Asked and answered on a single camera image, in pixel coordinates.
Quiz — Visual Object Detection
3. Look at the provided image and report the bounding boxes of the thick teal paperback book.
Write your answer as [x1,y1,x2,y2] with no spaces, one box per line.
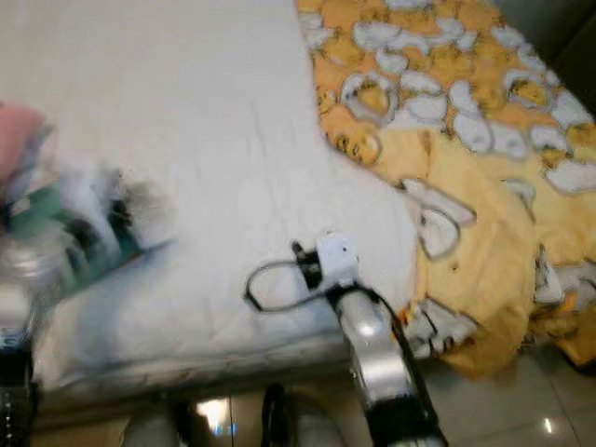
[0,177,173,294]

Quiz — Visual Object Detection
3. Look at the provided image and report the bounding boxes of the pink embroidered pillow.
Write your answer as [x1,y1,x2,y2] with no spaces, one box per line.
[0,101,47,201]

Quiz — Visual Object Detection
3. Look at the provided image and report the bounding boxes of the white quilted mattress pad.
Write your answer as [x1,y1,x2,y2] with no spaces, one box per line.
[0,0,425,401]

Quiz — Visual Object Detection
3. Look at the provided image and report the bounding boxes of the grey quilted mattress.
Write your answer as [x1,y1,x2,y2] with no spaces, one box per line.
[37,335,355,415]

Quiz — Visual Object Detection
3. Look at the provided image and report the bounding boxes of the yellow cartoon print duvet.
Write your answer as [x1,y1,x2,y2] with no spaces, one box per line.
[296,0,596,378]

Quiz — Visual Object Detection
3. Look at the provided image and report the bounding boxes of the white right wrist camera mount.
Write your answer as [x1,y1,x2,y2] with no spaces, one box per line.
[315,233,361,288]

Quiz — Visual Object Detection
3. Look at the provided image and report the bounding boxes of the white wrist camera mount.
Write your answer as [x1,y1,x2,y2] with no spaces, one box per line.
[74,168,141,243]
[315,233,361,288]

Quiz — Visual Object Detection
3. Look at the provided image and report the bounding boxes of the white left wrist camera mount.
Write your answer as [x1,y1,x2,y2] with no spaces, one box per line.
[74,168,141,243]

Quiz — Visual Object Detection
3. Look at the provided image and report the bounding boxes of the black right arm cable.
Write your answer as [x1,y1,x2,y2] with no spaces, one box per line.
[244,259,429,373]

